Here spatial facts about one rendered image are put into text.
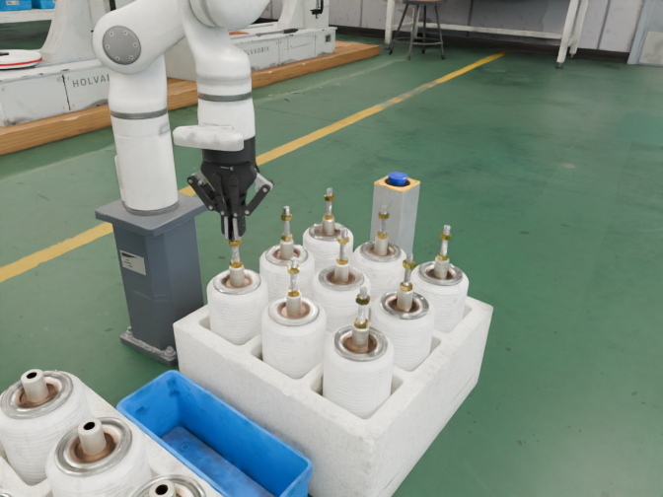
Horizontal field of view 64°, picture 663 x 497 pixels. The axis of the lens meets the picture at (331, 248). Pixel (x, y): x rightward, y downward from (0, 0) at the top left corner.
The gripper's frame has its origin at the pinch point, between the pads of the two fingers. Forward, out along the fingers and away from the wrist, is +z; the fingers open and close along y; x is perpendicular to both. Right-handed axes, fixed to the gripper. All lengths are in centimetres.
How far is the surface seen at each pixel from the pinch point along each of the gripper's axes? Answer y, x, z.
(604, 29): -154, -474, 9
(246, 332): -2.7, 3.9, 16.5
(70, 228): 73, -51, 35
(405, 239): -24.1, -33.4, 15.4
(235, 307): -1.4, 4.5, 11.4
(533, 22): -96, -493, 8
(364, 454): -24.5, 19.8, 19.5
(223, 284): 1.7, 1.4, 9.8
